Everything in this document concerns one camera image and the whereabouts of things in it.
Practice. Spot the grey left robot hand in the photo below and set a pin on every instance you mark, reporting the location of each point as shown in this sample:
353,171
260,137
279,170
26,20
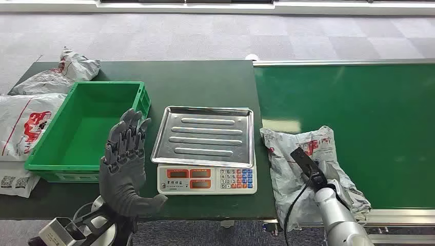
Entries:
124,176

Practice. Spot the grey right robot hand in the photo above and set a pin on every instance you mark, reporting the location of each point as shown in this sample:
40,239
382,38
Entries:
331,169

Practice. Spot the grey plastic mailer package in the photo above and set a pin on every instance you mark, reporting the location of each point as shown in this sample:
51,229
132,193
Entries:
289,169

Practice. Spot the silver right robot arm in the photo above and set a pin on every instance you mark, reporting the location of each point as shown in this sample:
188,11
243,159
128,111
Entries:
339,220

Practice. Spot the green conveyor belt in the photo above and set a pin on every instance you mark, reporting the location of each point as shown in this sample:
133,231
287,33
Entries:
357,112

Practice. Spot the crumpled grey mailer package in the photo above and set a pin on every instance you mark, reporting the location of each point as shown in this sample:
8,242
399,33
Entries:
64,76

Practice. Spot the green plastic crate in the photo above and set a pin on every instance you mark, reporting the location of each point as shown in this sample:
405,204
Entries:
85,129

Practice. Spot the steel scale tray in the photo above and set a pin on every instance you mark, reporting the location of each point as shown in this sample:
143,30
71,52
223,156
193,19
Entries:
207,135

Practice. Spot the white mailer with QR codes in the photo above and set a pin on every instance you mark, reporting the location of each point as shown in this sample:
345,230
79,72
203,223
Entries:
15,180

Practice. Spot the white mailer with red print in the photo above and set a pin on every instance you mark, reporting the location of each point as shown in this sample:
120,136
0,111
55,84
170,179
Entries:
23,125

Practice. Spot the dark green table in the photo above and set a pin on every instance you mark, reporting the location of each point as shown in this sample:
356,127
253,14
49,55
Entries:
190,85

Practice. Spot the grey table foot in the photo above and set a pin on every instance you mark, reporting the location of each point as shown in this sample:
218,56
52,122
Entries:
227,223

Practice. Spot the small white round knob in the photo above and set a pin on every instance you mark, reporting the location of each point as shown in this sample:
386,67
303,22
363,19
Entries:
251,56

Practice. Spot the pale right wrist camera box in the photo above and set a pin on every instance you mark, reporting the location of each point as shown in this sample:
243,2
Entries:
306,164

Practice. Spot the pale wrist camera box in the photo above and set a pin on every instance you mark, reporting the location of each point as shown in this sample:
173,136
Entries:
59,232
306,164

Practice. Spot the aluminium conveyor frame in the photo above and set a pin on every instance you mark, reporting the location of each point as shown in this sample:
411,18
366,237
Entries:
390,217

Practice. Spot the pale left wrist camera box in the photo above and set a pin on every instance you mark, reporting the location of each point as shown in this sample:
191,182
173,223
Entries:
59,232

